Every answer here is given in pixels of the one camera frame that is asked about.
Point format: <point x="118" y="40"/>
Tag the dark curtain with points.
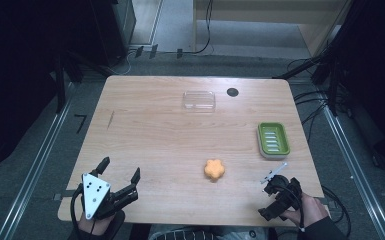
<point x="16" y="66"/>
<point x="376" y="73"/>

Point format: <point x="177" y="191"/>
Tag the green soap dish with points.
<point x="273" y="140"/>

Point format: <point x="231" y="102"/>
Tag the small black block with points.
<point x="153" y="51"/>
<point x="139" y="51"/>
<point x="179" y="53"/>

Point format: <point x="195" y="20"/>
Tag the person's right hand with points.
<point x="310" y="210"/>

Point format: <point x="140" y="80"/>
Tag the black cabinet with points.
<point x="113" y="30"/>

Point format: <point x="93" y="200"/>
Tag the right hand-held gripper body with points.
<point x="281" y="196"/>

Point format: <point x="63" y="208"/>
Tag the black round table grommet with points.
<point x="232" y="92"/>

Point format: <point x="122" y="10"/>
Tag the light wooden furniture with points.
<point x="316" y="36"/>

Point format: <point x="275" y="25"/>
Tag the black metal stand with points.
<point x="60" y="86"/>
<point x="326" y="66"/>

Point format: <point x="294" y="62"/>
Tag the metal floor rail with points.
<point x="36" y="160"/>
<point x="356" y="173"/>

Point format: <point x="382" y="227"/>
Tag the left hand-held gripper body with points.
<point x="95" y="195"/>

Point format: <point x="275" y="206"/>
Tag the clear plastic box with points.
<point x="199" y="100"/>

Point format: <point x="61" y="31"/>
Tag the orange flower-shaped soap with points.
<point x="214" y="169"/>

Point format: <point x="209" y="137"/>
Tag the person's left hand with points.
<point x="92" y="226"/>

